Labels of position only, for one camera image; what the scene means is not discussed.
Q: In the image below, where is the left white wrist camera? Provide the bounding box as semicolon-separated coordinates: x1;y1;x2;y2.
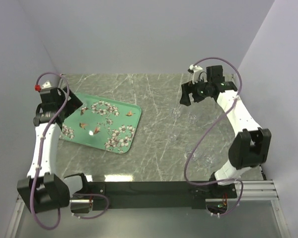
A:
34;80;52;92

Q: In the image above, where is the clear glass one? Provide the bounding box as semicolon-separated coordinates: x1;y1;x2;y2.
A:
80;102;90;116

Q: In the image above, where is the clear glass six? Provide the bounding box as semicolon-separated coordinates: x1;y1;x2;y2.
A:
203;147;216;168

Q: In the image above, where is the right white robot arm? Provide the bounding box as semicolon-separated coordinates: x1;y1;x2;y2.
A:
180;81;272;198

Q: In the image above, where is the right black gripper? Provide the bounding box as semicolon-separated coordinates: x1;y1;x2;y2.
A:
179;77;212;107

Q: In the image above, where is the clear glass three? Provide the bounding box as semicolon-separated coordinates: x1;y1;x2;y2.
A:
188;113;199;124

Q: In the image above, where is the clear glass five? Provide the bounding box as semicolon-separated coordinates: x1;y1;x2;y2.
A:
184;144;202;161

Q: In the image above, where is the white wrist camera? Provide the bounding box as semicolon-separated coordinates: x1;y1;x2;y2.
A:
34;80;52;92
188;64;203;84

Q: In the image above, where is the aluminium rail frame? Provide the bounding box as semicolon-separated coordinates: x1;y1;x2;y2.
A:
12;74;285;238

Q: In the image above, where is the green floral tray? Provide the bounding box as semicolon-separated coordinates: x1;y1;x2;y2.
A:
60;93;142;154

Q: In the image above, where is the clear glass two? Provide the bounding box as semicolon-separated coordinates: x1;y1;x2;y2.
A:
170;108;181;119

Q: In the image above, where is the clear glass four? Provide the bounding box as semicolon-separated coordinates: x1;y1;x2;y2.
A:
168;131;180;142

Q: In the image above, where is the black base beam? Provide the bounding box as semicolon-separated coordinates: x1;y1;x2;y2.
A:
87;181;237;209

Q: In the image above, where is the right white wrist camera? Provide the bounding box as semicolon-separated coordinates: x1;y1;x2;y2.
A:
188;64;203;84

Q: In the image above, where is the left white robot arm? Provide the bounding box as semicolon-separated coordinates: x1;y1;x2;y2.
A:
17;86;90;213

